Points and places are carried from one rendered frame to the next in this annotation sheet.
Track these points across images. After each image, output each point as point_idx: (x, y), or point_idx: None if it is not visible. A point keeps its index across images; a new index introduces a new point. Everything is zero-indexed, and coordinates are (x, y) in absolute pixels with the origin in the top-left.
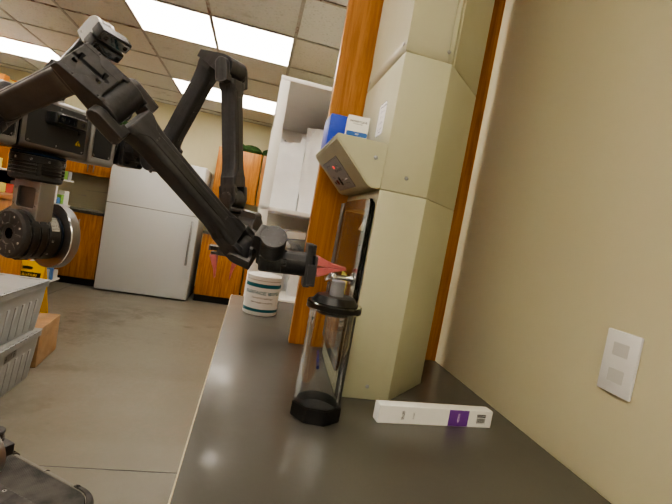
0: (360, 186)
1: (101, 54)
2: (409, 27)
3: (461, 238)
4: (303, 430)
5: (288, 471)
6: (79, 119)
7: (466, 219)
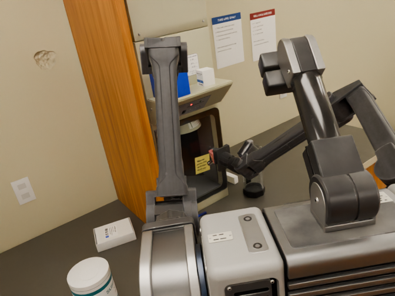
0: (210, 104)
1: (350, 83)
2: (206, 12)
3: (91, 123)
4: (268, 188)
5: (293, 181)
6: (298, 201)
7: (89, 109)
